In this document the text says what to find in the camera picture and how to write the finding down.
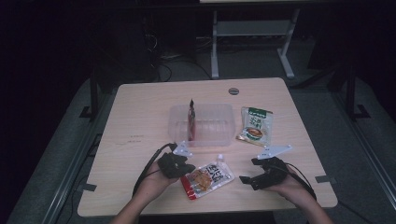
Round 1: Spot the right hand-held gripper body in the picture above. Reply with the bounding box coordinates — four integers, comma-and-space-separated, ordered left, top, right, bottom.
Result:
249, 144, 294, 191

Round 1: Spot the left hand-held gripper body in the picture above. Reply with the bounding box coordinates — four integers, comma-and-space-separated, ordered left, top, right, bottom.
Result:
156, 140, 194, 180

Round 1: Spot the orange spouted sauce pouch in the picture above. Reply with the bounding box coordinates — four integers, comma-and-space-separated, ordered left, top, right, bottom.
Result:
180, 153, 235, 201

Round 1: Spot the green and white food pouch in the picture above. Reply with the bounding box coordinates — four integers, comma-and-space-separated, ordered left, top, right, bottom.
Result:
235, 106, 274, 147

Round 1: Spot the red and black snack packet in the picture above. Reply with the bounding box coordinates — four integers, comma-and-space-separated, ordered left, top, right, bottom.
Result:
187, 98, 197, 142

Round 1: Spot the clear plastic container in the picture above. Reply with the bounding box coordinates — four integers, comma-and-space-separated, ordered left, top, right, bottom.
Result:
167, 103, 236, 148

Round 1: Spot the person's left hand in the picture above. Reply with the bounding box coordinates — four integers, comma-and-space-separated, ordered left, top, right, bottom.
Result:
134, 162, 180, 205

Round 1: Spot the person's right hand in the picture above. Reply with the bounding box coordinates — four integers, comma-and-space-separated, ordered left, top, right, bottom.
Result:
273, 163, 318, 208

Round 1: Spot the grey tape strip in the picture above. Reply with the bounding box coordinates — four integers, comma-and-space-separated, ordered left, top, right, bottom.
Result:
315, 175, 338, 185
78, 182, 97, 193

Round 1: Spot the black metal stand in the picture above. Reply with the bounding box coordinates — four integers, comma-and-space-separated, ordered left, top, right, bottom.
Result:
78, 66, 101, 122
345, 62, 372, 120

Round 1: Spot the left hand-held gripper cable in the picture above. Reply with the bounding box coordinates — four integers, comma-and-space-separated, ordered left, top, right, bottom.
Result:
132, 142, 177, 197

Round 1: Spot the hand-held gripper cable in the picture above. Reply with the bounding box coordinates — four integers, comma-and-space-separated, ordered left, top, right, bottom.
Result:
132, 142, 177, 197
284, 162, 318, 202

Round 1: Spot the right hand-held gripper cable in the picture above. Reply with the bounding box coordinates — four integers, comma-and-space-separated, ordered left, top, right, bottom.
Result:
284, 162, 318, 202

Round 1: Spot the black floor cable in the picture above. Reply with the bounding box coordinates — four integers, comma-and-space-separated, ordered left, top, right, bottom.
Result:
157, 55, 213, 82
337, 200, 375, 224

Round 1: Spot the grey metal floor rail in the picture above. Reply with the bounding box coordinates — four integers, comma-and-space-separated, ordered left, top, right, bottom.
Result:
40, 92, 116, 224
331, 91, 396, 203

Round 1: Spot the white metal desk frame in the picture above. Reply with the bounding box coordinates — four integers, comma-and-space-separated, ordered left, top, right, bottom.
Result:
210, 8, 302, 80

